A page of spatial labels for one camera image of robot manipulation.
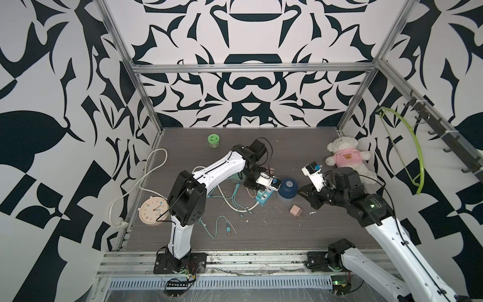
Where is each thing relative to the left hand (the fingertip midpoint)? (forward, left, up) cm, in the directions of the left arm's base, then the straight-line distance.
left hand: (261, 180), depth 86 cm
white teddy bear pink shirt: (+15, -46, -2) cm, 48 cm away
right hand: (-9, -13, +11) cm, 19 cm away
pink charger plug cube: (-12, -15, -8) cm, 21 cm away
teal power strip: (-4, -1, -7) cm, 8 cm away
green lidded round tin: (+30, +24, -5) cm, 38 cm away
